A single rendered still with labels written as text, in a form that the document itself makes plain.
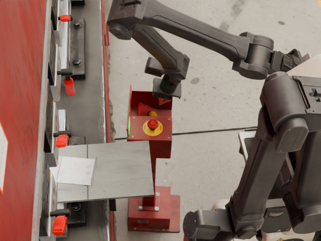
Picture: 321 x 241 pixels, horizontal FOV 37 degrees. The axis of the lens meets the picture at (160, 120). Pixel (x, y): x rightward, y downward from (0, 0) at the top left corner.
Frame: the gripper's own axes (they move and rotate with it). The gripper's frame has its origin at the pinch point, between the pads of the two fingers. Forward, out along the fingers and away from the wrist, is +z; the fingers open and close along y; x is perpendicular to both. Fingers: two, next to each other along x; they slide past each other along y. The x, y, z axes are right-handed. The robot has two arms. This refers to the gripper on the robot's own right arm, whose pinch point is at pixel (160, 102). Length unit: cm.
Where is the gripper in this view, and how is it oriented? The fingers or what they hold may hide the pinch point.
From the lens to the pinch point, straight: 177.0
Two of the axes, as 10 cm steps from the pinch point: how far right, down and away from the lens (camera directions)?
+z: -2.7, 5.6, 7.8
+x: -0.4, 8.1, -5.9
